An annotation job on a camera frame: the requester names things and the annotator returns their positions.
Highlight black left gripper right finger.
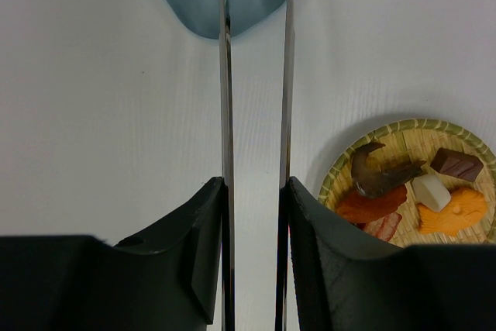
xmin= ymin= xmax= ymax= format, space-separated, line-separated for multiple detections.
xmin=282 ymin=178 xmax=495 ymax=330

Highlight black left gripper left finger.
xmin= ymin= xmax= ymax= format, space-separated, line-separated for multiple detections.
xmin=1 ymin=178 xmax=225 ymax=330

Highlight metal tongs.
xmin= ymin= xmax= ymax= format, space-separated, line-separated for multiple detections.
xmin=219 ymin=0 xmax=295 ymax=330

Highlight orange red salmon slice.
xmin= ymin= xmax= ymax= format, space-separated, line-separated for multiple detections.
xmin=335 ymin=185 xmax=408 ymax=224

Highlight white radish piece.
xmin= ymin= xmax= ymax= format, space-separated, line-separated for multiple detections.
xmin=412 ymin=174 xmax=451 ymax=212

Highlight orange fish-shaped food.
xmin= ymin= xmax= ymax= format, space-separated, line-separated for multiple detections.
xmin=417 ymin=187 xmax=487 ymax=236

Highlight brown chocolate block food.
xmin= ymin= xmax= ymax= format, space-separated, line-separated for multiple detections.
xmin=430 ymin=148 xmax=484 ymax=182

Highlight red bacon strip food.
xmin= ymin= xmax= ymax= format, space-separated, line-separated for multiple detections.
xmin=363 ymin=212 xmax=402 ymax=242

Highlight dark grilled fish food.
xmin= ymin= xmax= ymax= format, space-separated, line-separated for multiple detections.
xmin=351 ymin=142 xmax=425 ymax=198

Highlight round bamboo plate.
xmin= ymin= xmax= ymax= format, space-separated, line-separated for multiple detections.
xmin=317 ymin=119 xmax=496 ymax=249

